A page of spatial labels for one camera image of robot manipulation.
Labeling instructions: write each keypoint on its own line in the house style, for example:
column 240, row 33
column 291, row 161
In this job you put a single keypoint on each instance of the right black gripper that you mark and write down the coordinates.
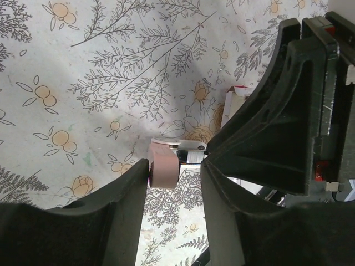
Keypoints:
column 275, row 147

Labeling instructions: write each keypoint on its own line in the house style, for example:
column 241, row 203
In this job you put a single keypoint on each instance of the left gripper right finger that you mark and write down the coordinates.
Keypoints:
column 243, row 229

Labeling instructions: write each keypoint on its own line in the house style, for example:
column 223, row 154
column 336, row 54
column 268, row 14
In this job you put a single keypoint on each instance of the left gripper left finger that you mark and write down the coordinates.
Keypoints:
column 101, row 228

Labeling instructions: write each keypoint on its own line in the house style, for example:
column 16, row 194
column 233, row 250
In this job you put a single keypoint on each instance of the red white staple box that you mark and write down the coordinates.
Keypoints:
column 235, row 97

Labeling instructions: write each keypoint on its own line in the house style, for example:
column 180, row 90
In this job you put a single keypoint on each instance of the floral table mat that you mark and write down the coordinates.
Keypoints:
column 85, row 85

